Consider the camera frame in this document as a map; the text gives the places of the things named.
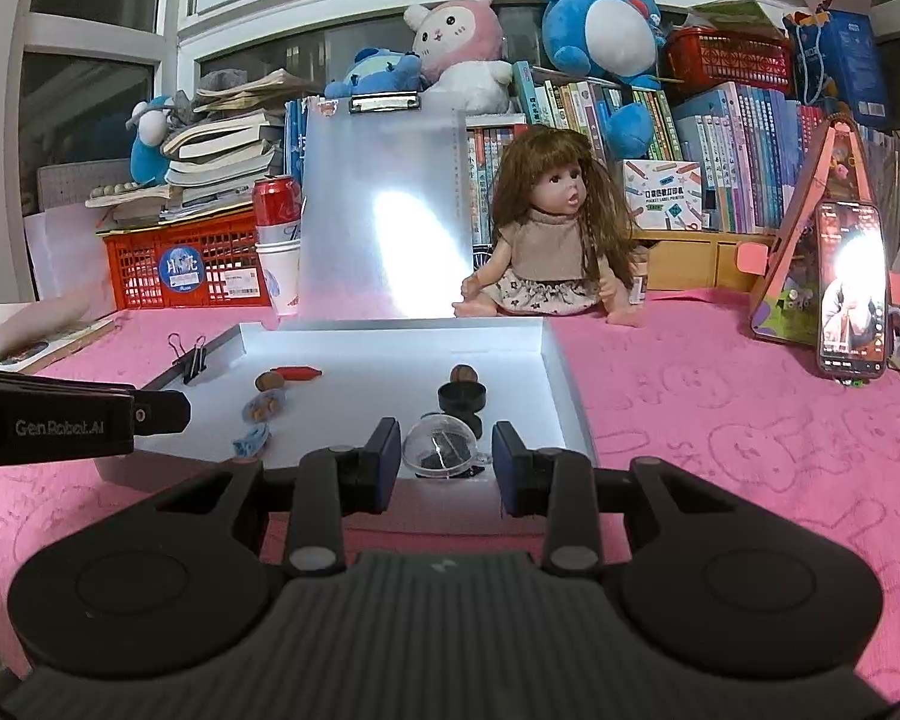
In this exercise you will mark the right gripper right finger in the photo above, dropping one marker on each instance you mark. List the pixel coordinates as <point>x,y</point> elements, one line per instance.
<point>704,576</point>

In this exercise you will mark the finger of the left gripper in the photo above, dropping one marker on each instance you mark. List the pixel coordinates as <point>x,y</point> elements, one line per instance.
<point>160,412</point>

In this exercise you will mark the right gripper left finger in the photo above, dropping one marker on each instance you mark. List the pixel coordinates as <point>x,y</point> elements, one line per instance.
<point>187,574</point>

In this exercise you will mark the clear plastic dome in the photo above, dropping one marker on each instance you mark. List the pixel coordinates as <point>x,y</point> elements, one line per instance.
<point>407,454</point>

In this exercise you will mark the black round cap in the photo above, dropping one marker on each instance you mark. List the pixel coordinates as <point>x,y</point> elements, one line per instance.
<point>462,396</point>

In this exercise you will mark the black round lid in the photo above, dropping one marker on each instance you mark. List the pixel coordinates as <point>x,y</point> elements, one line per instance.
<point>474,422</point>

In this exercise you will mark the black binder clip on edge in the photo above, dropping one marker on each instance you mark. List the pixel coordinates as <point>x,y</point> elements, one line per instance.
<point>191,360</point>

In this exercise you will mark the open book on left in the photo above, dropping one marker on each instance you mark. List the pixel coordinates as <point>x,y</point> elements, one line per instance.
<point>35,334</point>

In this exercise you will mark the light blue toy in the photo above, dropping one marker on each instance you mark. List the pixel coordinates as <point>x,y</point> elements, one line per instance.
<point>252,443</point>

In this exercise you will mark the small brown blue figurine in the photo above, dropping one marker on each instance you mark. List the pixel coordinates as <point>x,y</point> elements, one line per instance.
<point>264,406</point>

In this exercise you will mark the grey cardboard box tray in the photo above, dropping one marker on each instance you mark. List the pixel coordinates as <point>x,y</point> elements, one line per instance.
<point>370,371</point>

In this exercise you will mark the brown walnut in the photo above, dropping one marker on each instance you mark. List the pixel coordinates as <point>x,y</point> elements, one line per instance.
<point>270,380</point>

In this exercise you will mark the red plastic basket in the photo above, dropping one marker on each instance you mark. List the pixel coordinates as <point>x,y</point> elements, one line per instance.
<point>210,262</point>

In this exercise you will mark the pink bunny towel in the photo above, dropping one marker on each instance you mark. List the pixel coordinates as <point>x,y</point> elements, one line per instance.
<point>688,386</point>

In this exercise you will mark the white paper cup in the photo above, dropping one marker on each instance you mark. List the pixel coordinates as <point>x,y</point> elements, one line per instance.
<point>279,249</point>

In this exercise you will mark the red soda can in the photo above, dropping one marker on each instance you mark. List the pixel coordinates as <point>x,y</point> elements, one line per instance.
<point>277,200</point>

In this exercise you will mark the stack of books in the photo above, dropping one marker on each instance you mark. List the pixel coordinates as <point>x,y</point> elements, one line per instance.
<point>225,136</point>

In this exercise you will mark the pink phone stand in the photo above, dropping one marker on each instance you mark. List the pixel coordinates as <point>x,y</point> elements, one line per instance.
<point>783,306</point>

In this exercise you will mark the large black binder clip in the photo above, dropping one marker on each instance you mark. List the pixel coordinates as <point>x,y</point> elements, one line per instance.
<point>445,447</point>

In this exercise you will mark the blue white plush toy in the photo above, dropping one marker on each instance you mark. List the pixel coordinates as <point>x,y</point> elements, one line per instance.
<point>149,120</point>

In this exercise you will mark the small brown nut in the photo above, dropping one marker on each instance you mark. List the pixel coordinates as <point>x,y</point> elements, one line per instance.
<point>463,373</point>

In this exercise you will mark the translucent clipboard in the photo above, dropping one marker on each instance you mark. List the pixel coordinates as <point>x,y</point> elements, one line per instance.
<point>386,223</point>

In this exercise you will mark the smartphone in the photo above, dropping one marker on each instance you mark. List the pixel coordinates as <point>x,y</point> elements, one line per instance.
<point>853,289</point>

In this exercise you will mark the wooden drawer shelf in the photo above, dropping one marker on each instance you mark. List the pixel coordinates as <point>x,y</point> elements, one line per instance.
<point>680,260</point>

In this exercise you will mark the brown-haired baby doll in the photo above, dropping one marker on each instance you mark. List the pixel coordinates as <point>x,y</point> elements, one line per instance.
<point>562,235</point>

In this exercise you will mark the colourful stationery box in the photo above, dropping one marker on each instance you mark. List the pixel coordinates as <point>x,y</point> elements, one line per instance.
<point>664,195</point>

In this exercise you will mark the small blue plush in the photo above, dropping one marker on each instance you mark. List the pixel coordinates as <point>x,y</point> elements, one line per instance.
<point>378,71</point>

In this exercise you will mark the row of upright books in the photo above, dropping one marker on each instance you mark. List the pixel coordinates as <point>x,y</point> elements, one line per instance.
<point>749,142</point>

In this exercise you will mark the pink rabbit plush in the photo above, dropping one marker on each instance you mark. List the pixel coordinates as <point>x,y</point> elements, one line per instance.
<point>461,46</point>

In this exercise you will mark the red basket on shelf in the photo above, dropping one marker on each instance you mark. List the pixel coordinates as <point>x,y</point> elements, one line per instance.
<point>699,58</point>

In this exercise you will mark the big blue plush toy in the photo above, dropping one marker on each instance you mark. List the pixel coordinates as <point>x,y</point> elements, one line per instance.
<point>617,39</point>

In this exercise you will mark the blue carton box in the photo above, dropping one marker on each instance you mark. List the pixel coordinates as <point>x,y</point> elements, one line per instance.
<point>837,57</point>

